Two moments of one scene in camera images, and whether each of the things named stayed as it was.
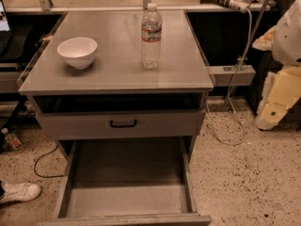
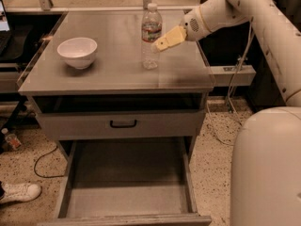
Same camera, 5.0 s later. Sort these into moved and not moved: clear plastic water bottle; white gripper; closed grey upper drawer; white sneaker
Moved: white gripper
Not moved: clear plastic water bottle; white sneaker; closed grey upper drawer
